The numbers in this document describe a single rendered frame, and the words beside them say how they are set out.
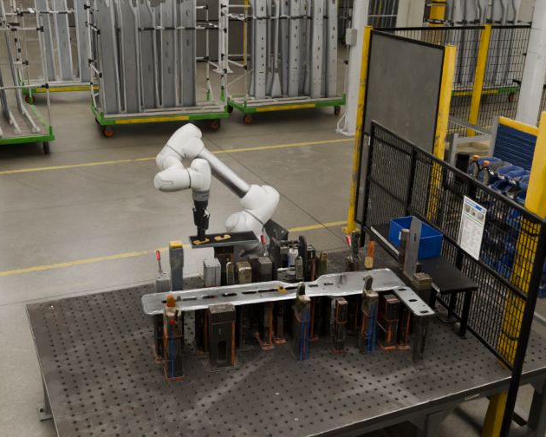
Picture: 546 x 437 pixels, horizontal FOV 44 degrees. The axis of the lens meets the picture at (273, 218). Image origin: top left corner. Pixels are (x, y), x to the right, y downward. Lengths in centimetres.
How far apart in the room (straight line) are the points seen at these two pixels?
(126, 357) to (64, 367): 30
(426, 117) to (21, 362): 354
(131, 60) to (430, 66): 552
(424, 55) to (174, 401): 353
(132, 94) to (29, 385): 620
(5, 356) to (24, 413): 66
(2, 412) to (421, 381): 249
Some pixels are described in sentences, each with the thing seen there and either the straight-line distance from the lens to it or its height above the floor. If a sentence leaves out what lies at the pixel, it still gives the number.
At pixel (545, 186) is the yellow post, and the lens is 331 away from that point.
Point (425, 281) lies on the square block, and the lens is 363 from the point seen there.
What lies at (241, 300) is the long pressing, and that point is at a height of 100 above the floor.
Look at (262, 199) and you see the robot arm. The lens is 405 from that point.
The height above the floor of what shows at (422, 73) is 174.
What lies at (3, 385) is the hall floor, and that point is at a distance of 473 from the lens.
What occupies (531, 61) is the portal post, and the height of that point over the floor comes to 163.
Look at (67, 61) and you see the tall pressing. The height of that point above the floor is 62.
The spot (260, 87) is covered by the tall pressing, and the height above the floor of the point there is 51.
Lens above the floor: 264
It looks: 22 degrees down
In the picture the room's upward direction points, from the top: 2 degrees clockwise
